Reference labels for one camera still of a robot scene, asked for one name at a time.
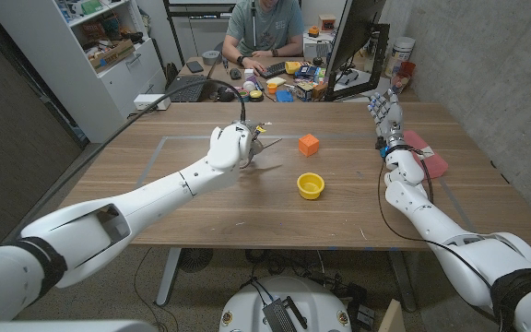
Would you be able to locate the black keyboard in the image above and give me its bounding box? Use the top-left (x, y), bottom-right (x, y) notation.
top-left (258, 61), bottom-right (289, 80)

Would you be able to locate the white canister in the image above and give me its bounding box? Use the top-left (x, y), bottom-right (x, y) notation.
top-left (383, 36), bottom-right (417, 78)

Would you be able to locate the black laptop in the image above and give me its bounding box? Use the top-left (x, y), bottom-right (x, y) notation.
top-left (165, 59), bottom-right (218, 103)

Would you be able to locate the person in green t-shirt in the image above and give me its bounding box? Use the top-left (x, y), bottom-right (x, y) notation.
top-left (221, 0), bottom-right (305, 75)

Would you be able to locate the orange block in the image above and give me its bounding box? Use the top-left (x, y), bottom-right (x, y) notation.
top-left (298, 133), bottom-right (321, 158)

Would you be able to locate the light wooden block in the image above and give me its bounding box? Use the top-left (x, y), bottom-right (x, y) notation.
top-left (378, 299), bottom-right (407, 332)

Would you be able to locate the cardboard box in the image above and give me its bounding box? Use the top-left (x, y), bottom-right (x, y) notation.
top-left (88, 39), bottom-right (136, 74)

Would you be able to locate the grey table leg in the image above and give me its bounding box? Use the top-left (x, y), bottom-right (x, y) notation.
top-left (155, 247), bottom-right (183, 307)
top-left (387, 250), bottom-right (418, 313)

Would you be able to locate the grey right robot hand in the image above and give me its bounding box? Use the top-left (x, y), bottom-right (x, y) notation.
top-left (367, 89), bottom-right (407, 151)

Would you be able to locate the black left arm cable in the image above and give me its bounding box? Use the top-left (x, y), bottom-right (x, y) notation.
top-left (5, 78), bottom-right (247, 236)

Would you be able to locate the black monitor on stand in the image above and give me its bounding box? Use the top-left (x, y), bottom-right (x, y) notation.
top-left (324, 0), bottom-right (391, 102)

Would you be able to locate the round black floor fan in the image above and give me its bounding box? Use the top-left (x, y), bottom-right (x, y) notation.
top-left (178, 247), bottom-right (215, 274)

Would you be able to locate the black electronics box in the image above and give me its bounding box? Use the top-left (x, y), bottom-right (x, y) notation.
top-left (262, 297), bottom-right (300, 332)

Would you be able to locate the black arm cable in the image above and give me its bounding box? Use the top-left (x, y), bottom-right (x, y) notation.
top-left (5, 78), bottom-right (247, 236)
top-left (376, 146), bottom-right (504, 332)

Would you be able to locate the white robot torso base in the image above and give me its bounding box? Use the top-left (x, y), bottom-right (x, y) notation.
top-left (218, 275), bottom-right (353, 332)

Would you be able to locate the white shelf cabinet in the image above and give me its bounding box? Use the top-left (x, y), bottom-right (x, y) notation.
top-left (0, 0), bottom-right (168, 144)

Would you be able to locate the white power strip box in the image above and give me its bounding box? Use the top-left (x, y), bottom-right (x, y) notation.
top-left (133, 93), bottom-right (172, 112)

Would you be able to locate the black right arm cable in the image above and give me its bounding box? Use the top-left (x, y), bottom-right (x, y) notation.
top-left (376, 146), bottom-right (504, 332)

